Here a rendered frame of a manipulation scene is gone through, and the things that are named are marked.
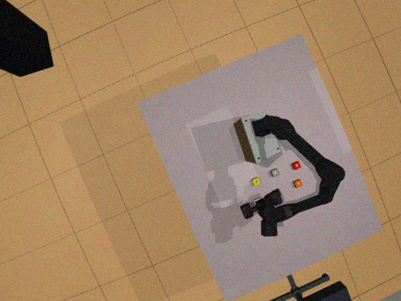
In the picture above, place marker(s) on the yellow block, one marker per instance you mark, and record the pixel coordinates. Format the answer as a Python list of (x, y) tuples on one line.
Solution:
[(255, 181)]

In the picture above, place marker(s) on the red block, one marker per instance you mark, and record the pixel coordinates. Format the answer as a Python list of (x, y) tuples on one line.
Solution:
[(296, 165)]

